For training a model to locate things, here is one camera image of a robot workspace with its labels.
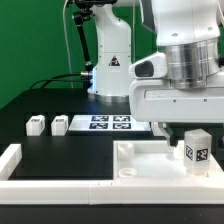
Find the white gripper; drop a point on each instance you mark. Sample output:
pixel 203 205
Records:
pixel 153 101

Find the white square table top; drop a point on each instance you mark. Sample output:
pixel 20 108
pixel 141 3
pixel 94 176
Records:
pixel 154 159

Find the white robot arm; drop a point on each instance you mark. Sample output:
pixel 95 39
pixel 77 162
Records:
pixel 183 82

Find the white U-shaped obstacle fence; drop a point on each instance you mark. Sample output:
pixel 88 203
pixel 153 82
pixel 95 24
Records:
pixel 113 191

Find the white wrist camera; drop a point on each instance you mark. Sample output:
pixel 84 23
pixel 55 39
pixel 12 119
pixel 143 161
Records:
pixel 151 67

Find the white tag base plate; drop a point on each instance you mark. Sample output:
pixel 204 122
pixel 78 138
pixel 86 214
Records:
pixel 112 123

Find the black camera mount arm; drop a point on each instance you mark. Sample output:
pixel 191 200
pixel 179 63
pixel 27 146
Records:
pixel 83 15

